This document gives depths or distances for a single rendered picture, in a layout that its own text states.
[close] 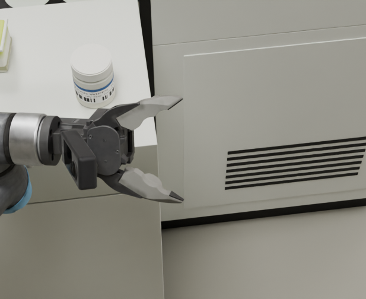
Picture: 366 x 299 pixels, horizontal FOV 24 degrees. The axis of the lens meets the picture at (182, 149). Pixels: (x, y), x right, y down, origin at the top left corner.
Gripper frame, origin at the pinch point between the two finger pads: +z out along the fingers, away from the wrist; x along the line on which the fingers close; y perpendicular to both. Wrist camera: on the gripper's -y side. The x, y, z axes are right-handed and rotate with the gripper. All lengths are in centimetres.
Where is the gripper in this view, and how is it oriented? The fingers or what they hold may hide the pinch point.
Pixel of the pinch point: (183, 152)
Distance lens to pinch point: 117.4
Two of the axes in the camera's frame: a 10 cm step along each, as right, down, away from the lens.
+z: 9.8, 0.5, -1.7
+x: 0.1, 9.4, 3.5
